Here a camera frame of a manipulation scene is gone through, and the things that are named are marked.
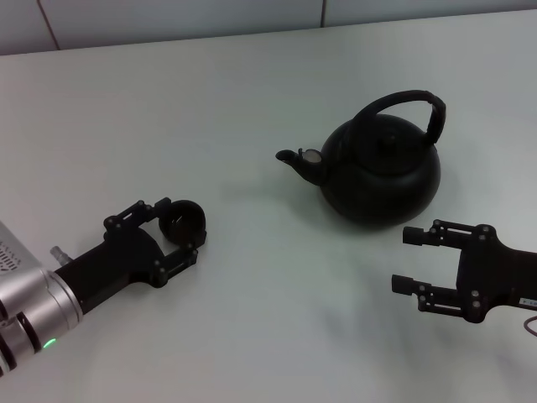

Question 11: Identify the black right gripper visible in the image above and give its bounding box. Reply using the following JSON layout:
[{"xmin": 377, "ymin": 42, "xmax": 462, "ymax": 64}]
[{"xmin": 390, "ymin": 218, "xmax": 537, "ymax": 325}]

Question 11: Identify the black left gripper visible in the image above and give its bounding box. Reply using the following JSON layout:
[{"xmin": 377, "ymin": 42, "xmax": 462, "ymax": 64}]
[{"xmin": 53, "ymin": 196, "xmax": 201, "ymax": 315}]

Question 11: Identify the small black teacup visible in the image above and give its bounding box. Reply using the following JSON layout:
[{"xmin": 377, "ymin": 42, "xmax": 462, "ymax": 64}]
[{"xmin": 159, "ymin": 200, "xmax": 208, "ymax": 249}]

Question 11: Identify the black round teapot with handle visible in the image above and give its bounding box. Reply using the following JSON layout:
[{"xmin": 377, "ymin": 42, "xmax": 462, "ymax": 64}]
[{"xmin": 274, "ymin": 88, "xmax": 447, "ymax": 230}]

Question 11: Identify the black teapot lid with knob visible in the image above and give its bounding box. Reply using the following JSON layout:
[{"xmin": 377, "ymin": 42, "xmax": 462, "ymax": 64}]
[{"xmin": 354, "ymin": 113, "xmax": 436, "ymax": 174}]

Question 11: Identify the silver cable connector plug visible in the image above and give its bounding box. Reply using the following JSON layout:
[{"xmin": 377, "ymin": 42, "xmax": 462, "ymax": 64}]
[{"xmin": 49, "ymin": 246, "xmax": 71, "ymax": 267}]

